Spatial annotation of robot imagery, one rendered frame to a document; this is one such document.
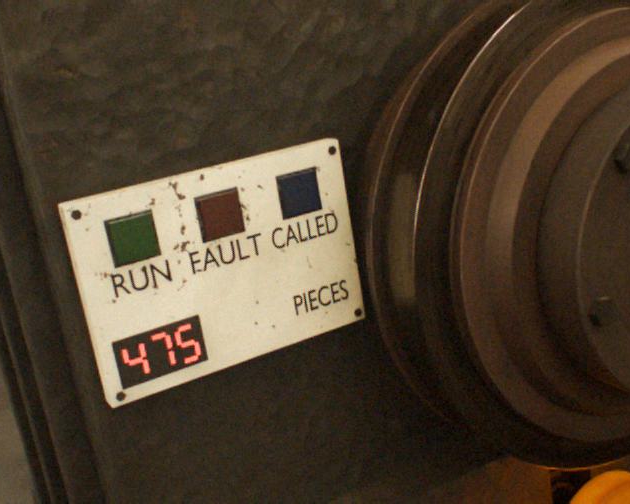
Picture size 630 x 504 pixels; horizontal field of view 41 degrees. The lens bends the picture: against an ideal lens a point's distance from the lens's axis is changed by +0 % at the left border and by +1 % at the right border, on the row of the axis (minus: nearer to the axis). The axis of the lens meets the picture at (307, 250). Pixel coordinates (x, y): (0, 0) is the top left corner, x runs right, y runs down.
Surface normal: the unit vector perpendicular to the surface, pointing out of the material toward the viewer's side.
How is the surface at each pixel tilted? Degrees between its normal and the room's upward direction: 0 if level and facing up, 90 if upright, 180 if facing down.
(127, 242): 90
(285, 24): 90
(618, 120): 33
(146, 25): 90
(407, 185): 66
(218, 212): 90
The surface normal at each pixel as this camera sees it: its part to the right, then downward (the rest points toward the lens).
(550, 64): 0.47, 0.16
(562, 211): -0.86, -0.13
